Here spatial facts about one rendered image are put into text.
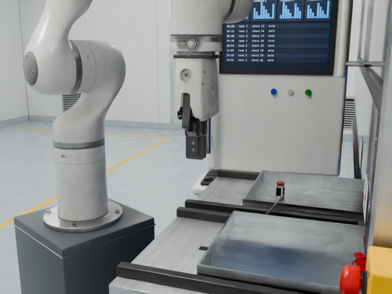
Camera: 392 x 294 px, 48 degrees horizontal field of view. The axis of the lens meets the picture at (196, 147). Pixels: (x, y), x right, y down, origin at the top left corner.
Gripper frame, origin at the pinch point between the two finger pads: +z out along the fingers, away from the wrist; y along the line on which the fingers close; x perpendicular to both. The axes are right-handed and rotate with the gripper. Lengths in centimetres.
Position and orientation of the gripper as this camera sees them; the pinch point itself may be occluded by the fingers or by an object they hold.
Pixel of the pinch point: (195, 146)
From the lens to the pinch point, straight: 74.8
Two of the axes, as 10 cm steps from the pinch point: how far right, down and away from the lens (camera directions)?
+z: 0.0, 9.7, 2.3
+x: -9.5, -0.8, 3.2
